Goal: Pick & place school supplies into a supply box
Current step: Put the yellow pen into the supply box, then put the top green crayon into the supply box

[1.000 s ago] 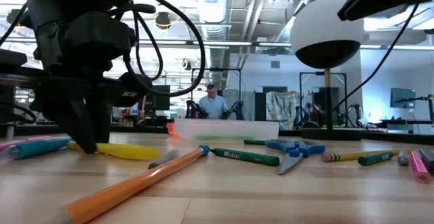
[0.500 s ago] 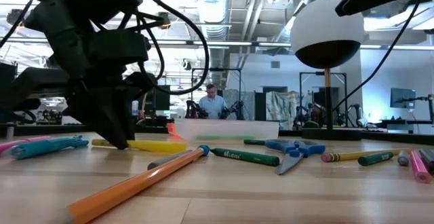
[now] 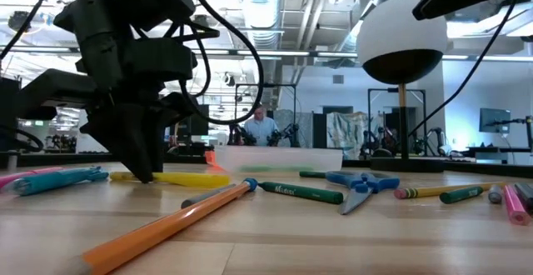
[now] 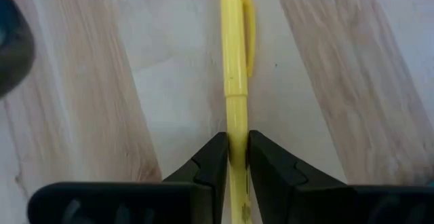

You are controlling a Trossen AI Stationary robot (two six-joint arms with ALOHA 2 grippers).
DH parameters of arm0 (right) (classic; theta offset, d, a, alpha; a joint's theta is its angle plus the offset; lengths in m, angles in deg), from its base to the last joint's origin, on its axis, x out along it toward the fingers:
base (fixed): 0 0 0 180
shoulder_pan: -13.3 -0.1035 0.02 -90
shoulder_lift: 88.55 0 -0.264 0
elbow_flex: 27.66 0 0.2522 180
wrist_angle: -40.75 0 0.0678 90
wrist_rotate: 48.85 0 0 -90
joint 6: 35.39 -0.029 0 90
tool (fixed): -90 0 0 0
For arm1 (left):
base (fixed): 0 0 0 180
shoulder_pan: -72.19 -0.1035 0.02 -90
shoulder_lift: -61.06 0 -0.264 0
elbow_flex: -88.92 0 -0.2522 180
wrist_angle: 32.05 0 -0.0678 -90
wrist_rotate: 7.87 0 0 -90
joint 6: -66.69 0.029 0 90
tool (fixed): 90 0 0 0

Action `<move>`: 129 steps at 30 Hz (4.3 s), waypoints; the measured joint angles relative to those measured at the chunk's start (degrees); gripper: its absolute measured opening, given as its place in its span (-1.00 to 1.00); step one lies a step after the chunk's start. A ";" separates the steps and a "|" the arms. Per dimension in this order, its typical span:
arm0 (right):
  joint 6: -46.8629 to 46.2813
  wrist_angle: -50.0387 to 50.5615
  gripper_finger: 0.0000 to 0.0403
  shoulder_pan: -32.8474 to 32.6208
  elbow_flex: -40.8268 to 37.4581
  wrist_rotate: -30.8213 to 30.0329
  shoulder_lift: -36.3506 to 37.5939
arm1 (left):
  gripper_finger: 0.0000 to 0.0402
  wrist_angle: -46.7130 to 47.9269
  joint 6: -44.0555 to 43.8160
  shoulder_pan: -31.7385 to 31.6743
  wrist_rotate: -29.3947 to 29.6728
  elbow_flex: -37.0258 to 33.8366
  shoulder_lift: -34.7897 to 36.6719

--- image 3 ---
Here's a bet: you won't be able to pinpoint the short green crayon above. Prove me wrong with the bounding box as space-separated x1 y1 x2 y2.
439 186 486 205

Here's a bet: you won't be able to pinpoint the orange pencil blue cap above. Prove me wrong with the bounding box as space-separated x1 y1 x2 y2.
62 177 259 275

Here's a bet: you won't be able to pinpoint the blue-handled scissors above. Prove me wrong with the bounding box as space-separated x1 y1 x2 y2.
324 170 401 216

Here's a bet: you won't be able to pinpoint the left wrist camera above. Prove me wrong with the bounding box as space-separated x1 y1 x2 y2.
121 43 199 87

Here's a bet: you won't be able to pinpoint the orange box lid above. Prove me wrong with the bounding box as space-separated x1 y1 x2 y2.
203 149 222 170

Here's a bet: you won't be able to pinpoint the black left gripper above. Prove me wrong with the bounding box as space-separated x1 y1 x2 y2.
16 28 197 184

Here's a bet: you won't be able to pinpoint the teal multicolour pen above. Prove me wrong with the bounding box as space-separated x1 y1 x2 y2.
3 165 110 197

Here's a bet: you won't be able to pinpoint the dark green crayon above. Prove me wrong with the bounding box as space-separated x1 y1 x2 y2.
298 170 330 180

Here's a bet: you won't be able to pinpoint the green crayon white lettering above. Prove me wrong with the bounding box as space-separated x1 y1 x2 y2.
257 181 345 206

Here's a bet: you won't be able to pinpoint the grey pencil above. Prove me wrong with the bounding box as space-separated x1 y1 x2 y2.
181 182 239 210

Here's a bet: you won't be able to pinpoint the draped pale tarp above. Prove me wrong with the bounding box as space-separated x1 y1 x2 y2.
326 112 370 161

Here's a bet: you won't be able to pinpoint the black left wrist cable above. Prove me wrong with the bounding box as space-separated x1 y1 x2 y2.
164 0 267 127

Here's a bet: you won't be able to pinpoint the clear plastic supply box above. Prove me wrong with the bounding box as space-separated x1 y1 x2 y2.
213 144 345 173

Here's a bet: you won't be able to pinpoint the yellow highlighter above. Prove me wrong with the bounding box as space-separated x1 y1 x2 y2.
109 170 232 189

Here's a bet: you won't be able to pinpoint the grey marker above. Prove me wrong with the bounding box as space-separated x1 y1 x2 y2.
487 184 504 205

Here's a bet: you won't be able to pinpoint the yellow pencil pink eraser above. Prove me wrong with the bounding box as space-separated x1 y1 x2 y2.
393 182 507 201

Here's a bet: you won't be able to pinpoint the silver air duct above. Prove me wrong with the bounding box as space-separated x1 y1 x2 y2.
239 0 285 51

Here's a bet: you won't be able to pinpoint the black metal rig frame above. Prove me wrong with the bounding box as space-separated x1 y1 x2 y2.
234 82 298 148
366 87 428 159

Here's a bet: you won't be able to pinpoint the dark wall monitor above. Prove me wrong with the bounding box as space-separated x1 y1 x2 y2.
478 107 512 134

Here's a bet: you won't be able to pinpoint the long black cable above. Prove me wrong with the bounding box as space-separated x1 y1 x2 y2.
407 0 522 138

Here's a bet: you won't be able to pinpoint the white globe lamp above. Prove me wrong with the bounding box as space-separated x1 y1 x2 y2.
356 0 449 174

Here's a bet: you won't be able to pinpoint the green gel pen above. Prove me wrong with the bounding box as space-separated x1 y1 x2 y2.
239 165 314 173

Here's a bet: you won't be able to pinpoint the person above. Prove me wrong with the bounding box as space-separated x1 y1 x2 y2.
243 103 279 148

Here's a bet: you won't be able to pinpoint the pink pen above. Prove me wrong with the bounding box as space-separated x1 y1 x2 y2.
0 166 63 189

